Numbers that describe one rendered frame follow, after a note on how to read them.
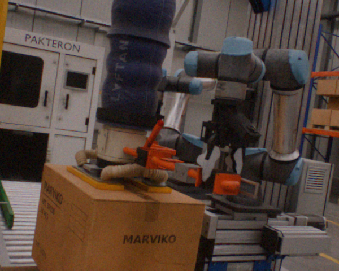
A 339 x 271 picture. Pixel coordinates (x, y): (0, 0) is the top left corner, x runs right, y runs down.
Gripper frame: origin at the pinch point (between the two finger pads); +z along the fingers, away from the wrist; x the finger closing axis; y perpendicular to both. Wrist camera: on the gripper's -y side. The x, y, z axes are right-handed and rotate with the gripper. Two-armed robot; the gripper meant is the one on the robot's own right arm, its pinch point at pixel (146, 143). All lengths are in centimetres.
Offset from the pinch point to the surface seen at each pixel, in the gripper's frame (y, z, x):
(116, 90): 36, -19, -34
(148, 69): 41, -28, -25
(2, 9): -83, -62, -59
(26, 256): -39, 66, -39
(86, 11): -868, -275, 243
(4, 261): -19, 61, -53
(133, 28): 39, -41, -33
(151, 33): 42, -40, -27
